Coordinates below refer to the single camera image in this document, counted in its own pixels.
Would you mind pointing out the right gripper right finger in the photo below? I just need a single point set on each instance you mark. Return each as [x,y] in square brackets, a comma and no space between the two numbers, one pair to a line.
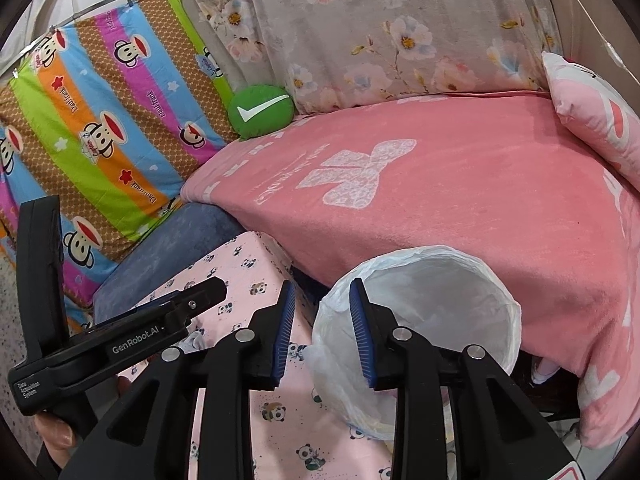
[498,433]

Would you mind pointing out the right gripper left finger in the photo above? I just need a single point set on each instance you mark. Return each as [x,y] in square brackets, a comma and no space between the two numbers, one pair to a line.
[147,433]

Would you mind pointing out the bin with white liner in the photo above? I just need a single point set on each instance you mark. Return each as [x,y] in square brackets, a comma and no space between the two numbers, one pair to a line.
[451,298]

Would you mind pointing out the person's left hand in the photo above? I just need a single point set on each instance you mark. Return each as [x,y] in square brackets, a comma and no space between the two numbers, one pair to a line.
[58,438]

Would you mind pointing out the pink panda print sheet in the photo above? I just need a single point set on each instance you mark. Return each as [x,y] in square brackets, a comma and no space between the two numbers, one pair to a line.
[294,434]

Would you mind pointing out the blue velvet cushion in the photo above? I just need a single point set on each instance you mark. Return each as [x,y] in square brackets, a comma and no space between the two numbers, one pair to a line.
[188,234]

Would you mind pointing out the colourful monkey print quilt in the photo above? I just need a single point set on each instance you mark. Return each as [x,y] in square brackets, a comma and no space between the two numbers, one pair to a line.
[110,114]

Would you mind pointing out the pink blanket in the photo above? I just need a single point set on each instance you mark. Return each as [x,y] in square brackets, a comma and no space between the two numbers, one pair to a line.
[497,177]

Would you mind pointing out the green checkmark cushion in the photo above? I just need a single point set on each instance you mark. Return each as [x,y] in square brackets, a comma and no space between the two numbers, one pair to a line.
[259,110]

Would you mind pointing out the metal rack rod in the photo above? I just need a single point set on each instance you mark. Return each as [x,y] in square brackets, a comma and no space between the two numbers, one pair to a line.
[100,0]

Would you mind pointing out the pink pillow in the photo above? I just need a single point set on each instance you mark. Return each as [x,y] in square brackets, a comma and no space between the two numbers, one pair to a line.
[596,113]

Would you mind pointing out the grey floral quilt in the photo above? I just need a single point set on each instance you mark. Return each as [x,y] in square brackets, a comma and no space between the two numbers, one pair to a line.
[333,54]

